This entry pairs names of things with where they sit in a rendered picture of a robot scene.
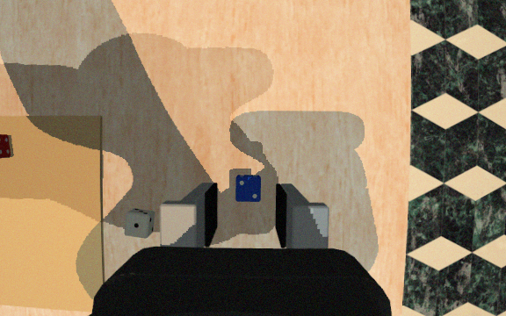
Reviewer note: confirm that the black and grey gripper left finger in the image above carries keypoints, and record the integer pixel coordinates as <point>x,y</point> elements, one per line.
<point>192,221</point>

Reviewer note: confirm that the tan square mat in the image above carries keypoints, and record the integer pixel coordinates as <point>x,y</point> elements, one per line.
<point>51,212</point>

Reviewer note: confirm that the beige die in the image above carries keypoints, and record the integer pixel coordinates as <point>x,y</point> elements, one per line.
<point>139,223</point>

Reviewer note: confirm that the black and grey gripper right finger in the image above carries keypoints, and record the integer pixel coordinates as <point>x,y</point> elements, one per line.
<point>299,223</point>

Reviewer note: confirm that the blue die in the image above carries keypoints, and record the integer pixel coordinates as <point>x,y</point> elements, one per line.
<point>248,188</point>

